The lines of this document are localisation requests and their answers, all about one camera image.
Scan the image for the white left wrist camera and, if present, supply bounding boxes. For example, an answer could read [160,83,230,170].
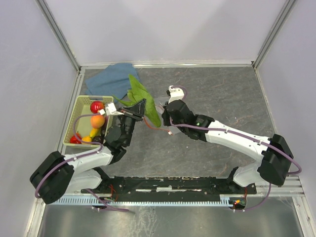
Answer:
[98,102,124,116]

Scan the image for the orange peach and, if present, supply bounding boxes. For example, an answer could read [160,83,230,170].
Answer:
[90,115,105,129]

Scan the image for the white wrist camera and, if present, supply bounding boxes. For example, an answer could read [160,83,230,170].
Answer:
[98,102,124,116]
[167,85,186,103]

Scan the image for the dark purple fruit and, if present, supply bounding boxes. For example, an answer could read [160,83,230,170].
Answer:
[92,136,104,144]

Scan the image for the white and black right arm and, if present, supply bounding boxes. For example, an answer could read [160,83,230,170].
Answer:
[162,100,294,193]

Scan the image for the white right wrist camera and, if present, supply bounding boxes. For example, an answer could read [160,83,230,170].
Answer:
[167,85,186,103]

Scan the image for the yellow banana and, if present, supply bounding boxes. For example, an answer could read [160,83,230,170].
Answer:
[89,128,101,138]

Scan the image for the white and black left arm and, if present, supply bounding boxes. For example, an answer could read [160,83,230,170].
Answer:
[30,99,146,204]

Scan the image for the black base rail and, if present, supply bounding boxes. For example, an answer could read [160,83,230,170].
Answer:
[92,176,257,201]

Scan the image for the green lettuce leaves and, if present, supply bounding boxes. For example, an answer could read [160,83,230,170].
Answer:
[113,74,161,127]

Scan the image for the red apple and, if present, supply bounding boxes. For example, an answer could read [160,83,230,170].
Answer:
[90,101,105,114]

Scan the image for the small orange fruit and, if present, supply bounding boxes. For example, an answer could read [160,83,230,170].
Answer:
[81,136,92,144]

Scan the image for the red pepper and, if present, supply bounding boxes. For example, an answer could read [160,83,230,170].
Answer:
[69,133,81,144]

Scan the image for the pale green perforated basket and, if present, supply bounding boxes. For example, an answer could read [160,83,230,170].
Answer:
[63,95,114,149]

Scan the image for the blue cloth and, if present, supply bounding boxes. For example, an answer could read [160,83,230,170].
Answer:
[85,63,140,99]

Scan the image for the clear zip top bag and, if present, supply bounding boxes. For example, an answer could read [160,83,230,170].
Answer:
[144,97,182,136]

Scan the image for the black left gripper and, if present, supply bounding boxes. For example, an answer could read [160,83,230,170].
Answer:
[117,98,147,146]

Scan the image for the light blue cable duct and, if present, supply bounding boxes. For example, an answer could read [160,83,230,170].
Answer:
[51,195,233,207]

